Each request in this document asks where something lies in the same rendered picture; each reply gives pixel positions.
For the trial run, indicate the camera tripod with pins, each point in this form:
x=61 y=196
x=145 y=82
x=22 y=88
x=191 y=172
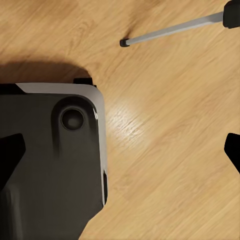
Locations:
x=230 y=18

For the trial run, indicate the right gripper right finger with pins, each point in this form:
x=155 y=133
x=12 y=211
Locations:
x=232 y=149

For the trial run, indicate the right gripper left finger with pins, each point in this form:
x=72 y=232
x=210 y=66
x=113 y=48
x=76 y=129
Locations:
x=12 y=149

